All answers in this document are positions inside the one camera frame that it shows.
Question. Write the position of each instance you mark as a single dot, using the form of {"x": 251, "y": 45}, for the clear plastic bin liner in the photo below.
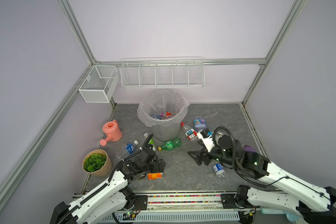
{"x": 161, "y": 102}

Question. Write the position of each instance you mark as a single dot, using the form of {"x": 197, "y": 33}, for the grey mesh trash bin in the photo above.
{"x": 165, "y": 133}

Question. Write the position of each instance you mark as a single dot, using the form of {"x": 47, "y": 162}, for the orange label bottle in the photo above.
{"x": 154, "y": 176}

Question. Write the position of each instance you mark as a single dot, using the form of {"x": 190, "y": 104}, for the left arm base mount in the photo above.
{"x": 138, "y": 202}

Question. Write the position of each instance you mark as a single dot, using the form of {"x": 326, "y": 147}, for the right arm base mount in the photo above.
{"x": 228, "y": 201}

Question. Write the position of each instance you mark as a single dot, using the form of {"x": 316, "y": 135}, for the small blue-cap water bottle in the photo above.
{"x": 219, "y": 170}

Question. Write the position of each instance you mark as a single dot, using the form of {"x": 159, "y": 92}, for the colourful label blue-cap bottle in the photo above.
{"x": 199, "y": 122}

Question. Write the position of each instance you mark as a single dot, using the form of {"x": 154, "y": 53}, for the white slotted cable duct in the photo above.
{"x": 178, "y": 217}

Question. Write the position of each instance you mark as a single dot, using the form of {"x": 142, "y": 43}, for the pink watering can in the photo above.
{"x": 112, "y": 132}

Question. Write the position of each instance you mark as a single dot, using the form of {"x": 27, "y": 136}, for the Pocari Sweat bottle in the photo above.
{"x": 156, "y": 116}
{"x": 131, "y": 146}

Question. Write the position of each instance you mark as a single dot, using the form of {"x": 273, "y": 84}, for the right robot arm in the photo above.
{"x": 272, "y": 189}

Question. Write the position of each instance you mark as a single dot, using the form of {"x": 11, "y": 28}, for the long white wire basket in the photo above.
{"x": 162, "y": 72}

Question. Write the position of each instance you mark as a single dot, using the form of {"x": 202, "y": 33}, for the bowl of green plant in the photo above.
{"x": 97, "y": 163}

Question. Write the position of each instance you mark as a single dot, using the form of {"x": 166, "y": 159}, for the red white label bottle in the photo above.
{"x": 189, "y": 132}

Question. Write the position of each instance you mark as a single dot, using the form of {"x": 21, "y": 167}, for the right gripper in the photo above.
{"x": 205, "y": 154}

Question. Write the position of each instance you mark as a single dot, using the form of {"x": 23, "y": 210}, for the green soda bottle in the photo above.
{"x": 171, "y": 144}

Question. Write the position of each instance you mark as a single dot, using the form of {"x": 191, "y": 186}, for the small white mesh basket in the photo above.
{"x": 99, "y": 84}

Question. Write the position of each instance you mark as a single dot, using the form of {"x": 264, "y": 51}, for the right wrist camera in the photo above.
{"x": 205, "y": 135}

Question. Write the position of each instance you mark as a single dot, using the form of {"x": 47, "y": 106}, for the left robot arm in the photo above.
{"x": 113, "y": 194}

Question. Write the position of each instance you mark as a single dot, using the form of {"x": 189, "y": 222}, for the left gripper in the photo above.
{"x": 156, "y": 169}

